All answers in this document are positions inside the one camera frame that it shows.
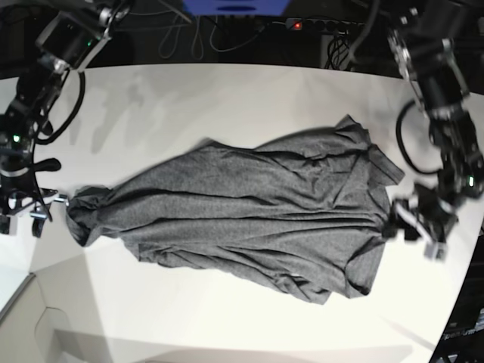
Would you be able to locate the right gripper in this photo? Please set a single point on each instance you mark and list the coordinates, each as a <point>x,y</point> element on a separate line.
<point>20,191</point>

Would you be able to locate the grey t-shirt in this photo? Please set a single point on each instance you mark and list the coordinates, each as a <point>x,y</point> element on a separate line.
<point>302,214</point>

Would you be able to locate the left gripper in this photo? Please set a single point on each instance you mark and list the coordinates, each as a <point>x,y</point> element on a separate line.
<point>429,215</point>

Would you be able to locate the blue box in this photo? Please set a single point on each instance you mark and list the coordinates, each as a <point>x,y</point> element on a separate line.
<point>236,7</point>

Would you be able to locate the black power strip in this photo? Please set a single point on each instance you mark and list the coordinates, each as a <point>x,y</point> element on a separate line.
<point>323,25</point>

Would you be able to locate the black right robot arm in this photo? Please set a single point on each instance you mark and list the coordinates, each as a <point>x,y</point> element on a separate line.
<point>68,44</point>

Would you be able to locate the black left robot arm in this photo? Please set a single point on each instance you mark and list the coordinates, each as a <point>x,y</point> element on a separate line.
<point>422,38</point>

